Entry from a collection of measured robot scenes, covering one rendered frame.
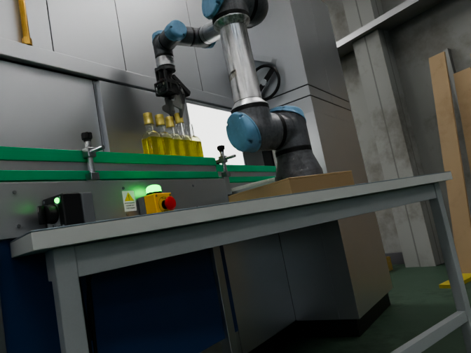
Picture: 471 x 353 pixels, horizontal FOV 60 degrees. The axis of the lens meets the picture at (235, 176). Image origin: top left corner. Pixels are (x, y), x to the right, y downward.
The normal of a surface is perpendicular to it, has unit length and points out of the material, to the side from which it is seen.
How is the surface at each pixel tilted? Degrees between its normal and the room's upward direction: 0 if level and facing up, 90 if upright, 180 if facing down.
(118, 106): 90
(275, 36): 90
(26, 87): 90
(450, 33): 90
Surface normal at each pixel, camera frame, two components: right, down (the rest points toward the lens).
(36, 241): 0.59, -0.21
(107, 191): 0.80, -0.22
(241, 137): -0.79, 0.22
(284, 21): -0.57, 0.00
